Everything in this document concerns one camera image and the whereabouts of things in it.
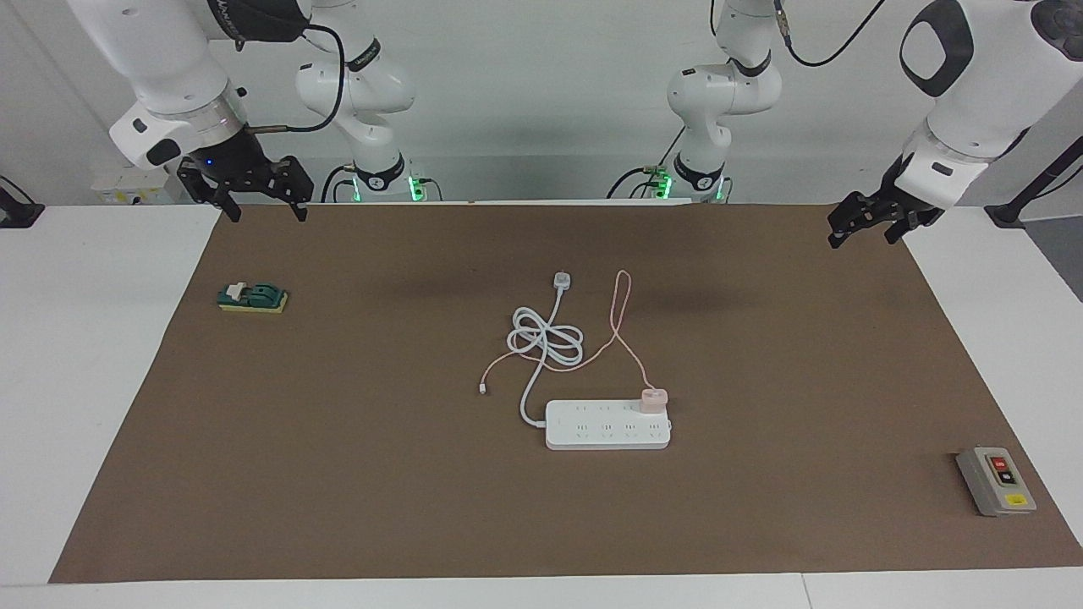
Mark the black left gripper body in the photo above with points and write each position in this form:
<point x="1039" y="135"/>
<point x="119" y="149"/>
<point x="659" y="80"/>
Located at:
<point x="888" y="207"/>

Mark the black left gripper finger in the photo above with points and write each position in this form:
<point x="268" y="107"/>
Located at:
<point x="893" y="233"/>
<point x="839" y="237"/>

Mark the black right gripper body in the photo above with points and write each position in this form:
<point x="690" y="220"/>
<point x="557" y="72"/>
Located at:
<point x="241" y="173"/>

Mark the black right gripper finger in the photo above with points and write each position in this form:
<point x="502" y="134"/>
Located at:
<point x="299" y="208"/>
<point x="233" y="211"/>

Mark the pink charger adapter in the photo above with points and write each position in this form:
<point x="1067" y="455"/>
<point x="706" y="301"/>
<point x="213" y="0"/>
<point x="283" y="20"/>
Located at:
<point x="653" y="399"/>

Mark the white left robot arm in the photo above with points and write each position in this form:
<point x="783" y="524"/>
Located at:
<point x="990" y="93"/>

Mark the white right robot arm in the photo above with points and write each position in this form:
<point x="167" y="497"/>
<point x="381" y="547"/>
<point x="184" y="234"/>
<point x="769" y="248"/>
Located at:
<point x="169" y="51"/>

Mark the white box with yellow labels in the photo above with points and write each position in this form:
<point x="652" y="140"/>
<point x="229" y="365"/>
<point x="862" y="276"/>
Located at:
<point x="127" y="190"/>

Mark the black table clamp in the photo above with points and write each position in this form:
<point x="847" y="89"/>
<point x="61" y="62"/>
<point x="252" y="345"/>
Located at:
<point x="17" y="216"/>

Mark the brown table mat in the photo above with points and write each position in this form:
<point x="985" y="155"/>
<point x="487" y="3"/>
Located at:
<point x="338" y="465"/>

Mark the green knife switch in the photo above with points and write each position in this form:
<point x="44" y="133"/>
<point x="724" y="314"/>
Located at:
<point x="262" y="296"/>

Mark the grey push-button switch box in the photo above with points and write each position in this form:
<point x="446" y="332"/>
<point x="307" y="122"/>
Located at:
<point x="998" y="482"/>

